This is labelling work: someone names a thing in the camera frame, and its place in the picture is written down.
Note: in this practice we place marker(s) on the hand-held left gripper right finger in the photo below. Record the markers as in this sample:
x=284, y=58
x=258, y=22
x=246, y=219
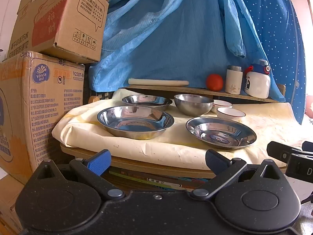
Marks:
x=215, y=162

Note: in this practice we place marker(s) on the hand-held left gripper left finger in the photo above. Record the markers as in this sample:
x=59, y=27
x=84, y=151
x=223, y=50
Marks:
x=99, y=161

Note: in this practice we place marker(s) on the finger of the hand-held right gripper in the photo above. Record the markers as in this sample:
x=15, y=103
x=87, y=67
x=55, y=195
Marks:
x=308, y=146
x=278, y=150

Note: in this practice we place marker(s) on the steel plate with blue label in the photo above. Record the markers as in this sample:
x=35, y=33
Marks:
x=220, y=134

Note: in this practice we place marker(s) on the white bowl with red rim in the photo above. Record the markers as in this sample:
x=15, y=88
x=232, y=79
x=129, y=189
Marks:
x=223, y=103
x=229, y=115

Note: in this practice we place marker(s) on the large deep steel plate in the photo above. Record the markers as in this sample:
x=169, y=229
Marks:
x=134, y=122

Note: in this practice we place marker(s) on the steel bowl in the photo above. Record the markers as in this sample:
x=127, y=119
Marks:
x=193, y=106

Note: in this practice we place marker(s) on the small deep steel plate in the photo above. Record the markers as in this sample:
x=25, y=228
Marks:
x=146, y=100

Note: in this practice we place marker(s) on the cream table cloth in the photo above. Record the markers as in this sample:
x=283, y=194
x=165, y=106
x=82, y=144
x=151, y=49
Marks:
x=171, y=151

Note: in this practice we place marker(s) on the round wooden table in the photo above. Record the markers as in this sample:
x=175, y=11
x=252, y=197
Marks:
x=146, y=167

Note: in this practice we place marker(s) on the stack of books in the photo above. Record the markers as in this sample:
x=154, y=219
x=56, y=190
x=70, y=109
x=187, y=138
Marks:
x=159, y=180

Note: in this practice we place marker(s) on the white bottle with blue cap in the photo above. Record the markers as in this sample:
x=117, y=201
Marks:
x=258, y=83

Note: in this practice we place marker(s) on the large blue logo cardboard box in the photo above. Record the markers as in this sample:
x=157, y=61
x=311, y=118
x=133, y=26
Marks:
x=36, y=115

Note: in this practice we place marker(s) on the red tomato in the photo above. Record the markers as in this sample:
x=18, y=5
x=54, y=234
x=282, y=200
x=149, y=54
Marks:
x=214, y=82

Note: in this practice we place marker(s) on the white thermos cup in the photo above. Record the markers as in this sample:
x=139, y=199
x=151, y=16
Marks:
x=234, y=80

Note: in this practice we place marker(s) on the plain low cardboard box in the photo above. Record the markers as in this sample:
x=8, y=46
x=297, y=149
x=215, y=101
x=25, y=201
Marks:
x=9, y=200

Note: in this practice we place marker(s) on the cream rolling pin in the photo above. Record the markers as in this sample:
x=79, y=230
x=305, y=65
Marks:
x=159, y=82

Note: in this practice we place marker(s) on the dark blue dotted cloth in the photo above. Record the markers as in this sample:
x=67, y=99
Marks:
x=276, y=29

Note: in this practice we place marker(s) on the light blue coat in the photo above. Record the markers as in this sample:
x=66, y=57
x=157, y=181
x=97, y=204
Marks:
x=171, y=41

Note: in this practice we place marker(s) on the small red print cardboard box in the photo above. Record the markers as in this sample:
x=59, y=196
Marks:
x=61, y=17

